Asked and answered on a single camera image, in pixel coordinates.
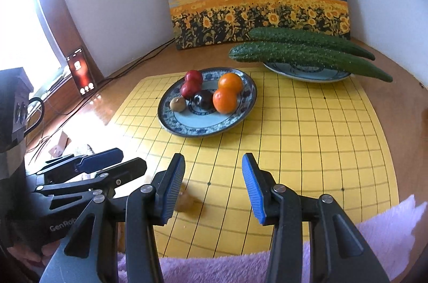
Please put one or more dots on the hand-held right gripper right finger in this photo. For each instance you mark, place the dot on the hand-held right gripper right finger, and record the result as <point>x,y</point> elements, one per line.
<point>252,189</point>

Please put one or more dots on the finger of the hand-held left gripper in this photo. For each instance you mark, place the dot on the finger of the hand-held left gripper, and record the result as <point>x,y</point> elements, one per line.
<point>100,159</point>
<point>128,169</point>

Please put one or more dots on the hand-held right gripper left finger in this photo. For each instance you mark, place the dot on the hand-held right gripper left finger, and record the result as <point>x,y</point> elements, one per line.
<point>172,189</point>

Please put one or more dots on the large blue floral plate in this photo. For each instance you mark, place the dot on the large blue floral plate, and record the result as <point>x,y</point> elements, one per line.
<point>207,124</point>

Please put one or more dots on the brown kiwi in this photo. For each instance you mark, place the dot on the brown kiwi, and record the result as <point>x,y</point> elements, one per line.
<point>177,104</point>

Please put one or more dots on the orange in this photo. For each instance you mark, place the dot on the orange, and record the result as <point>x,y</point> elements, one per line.
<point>225,100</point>
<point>230,82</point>

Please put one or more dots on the dark purple plum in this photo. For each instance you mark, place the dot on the dark purple plum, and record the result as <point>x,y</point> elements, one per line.
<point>204,99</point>

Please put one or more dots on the red apple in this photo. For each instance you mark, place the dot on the red apple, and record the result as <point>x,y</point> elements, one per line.
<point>190,90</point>
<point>194,77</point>

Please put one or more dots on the person's left hand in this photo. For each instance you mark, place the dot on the person's left hand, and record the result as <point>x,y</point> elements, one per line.
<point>33,256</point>

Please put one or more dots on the small cardboard box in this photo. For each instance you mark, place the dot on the small cardboard box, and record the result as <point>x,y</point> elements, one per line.
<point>60,146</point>

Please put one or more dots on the yellow grid game board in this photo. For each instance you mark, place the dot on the yellow grid game board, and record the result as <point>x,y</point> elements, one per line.
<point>301,142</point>

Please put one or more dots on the smartphone with lit screen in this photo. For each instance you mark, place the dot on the smartphone with lit screen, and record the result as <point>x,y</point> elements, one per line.
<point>81,70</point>

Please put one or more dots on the small blue white plate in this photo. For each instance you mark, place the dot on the small blue white plate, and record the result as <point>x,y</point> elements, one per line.
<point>307,73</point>

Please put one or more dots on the lavender fluffy towel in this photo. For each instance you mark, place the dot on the lavender fluffy towel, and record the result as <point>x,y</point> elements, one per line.
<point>384,229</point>

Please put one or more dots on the green cucumber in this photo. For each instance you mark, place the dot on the green cucumber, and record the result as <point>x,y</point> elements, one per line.
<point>301,55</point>
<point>301,37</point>

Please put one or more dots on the bright window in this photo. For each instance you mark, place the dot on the bright window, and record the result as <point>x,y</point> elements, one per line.
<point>23,29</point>

